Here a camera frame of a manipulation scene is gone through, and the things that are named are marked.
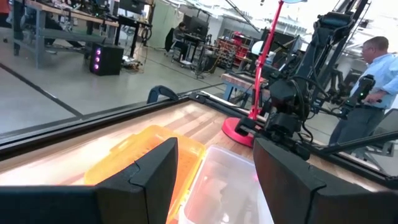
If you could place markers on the black office chair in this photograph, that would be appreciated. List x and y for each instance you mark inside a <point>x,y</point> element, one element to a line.
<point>169,40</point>

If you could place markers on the black desk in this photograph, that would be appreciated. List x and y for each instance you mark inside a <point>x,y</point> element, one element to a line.
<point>135,40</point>

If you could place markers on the grey workbench wooden top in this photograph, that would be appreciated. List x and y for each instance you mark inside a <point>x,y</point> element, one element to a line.
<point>40,37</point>

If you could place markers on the black computer monitors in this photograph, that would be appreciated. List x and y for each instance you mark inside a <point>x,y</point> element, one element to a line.
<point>197,26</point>

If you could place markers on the black background robot arm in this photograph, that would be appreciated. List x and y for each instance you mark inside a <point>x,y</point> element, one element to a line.
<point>362,90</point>

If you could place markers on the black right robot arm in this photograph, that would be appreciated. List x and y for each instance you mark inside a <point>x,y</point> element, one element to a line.
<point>329,28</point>

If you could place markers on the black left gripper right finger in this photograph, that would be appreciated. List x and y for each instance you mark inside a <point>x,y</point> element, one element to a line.
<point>295,193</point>

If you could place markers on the red tool cabinet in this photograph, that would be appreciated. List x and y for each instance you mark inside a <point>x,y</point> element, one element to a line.
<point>239,46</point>

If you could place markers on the black computer tower purple lights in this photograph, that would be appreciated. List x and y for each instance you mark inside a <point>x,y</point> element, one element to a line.
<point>109,60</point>

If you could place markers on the person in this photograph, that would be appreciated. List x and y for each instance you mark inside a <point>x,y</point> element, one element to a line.
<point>382,71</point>
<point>3,7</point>
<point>178,34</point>

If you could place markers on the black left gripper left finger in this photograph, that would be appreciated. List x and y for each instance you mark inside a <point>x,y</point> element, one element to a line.
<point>140,193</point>

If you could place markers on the clear pencil box orange lid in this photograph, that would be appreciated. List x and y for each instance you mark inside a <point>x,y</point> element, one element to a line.
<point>149,146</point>

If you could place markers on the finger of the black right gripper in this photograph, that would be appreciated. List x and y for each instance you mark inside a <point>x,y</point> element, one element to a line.
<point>247,127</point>
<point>303,152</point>

